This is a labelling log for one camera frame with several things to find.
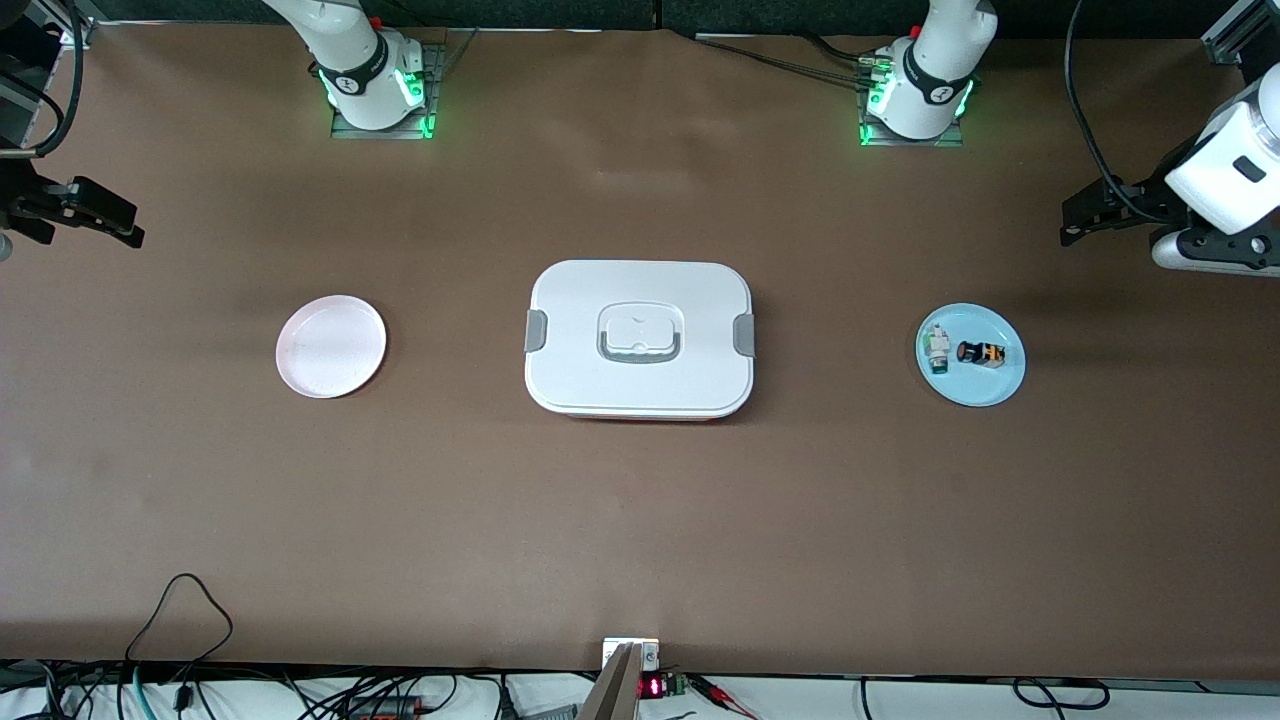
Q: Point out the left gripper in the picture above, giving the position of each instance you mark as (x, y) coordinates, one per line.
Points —
(1141, 197)

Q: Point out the black orange toy car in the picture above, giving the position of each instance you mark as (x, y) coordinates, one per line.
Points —
(985, 354)

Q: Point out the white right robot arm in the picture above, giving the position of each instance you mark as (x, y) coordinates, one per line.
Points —
(370, 90)

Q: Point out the light blue round plate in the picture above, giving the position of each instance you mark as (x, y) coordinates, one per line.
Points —
(990, 385)

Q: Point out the pink round plate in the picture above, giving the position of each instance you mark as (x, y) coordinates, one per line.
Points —
(330, 360)

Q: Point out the red LED display module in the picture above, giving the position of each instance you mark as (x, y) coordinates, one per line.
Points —
(652, 687)

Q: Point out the aluminium profile bar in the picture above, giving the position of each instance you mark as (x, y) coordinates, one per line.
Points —
(618, 690)

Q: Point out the aluminium frame post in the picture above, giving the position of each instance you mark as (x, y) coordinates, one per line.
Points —
(78, 25)
(1235, 30)

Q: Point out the green white push-button switch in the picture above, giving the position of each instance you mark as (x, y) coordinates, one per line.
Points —
(938, 350)

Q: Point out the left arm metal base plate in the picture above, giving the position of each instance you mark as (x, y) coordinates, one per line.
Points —
(900, 141)

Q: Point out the white mounting bracket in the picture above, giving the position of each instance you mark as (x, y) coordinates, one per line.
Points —
(650, 655)

